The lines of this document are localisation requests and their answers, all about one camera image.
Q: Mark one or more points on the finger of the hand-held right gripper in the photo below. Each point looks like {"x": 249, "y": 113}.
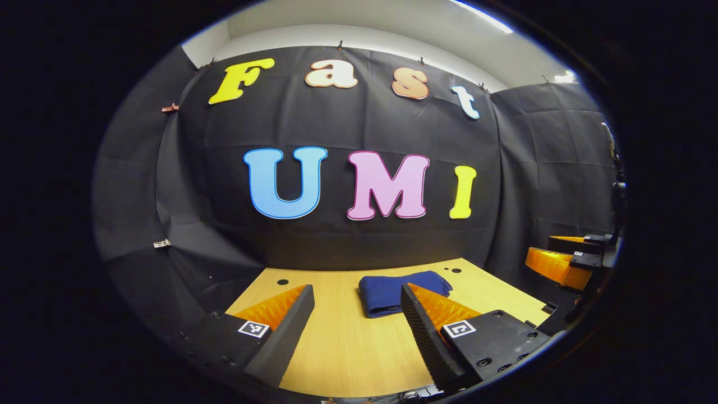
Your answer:
{"x": 552, "y": 266}
{"x": 572, "y": 244}

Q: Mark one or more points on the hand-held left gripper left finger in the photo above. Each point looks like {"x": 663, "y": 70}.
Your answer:
{"x": 291, "y": 331}

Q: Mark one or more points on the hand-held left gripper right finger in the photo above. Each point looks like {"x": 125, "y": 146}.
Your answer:
{"x": 420, "y": 331}

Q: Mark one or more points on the blue denim jeans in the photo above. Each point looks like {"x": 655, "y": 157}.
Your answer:
{"x": 381, "y": 294}

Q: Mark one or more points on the silver metal clip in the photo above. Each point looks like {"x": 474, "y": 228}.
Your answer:
{"x": 161, "y": 243}

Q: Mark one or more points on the black backdrop cloth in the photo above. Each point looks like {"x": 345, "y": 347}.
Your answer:
{"x": 348, "y": 123}

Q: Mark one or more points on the copper metal clip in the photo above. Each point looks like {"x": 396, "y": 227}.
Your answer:
{"x": 170, "y": 108}

